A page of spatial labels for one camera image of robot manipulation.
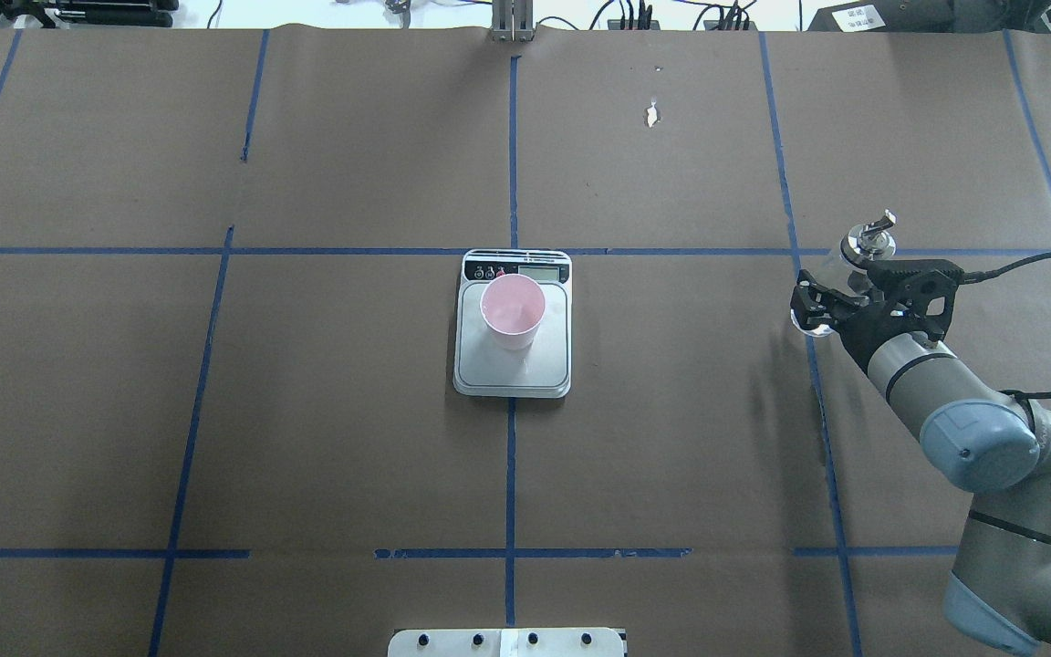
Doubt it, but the glass sauce dispenser bottle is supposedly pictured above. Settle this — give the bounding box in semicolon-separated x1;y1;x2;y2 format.
791;209;897;337

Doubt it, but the aluminium frame post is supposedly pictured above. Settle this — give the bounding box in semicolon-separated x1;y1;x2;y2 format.
489;0;536;43

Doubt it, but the digital kitchen scale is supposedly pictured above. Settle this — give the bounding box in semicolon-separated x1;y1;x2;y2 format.
453;249;573;399

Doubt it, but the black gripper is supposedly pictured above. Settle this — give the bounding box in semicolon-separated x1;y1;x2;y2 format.
791;259;934;366

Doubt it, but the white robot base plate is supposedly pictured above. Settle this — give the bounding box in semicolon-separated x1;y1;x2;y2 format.
387;627;628;656

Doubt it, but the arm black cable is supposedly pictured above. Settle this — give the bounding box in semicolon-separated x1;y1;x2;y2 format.
960;248;1051;402

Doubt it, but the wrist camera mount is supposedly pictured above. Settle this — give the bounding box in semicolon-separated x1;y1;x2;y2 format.
885;259;963;342

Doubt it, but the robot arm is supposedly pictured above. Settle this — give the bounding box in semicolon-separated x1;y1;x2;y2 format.
791;259;1051;656

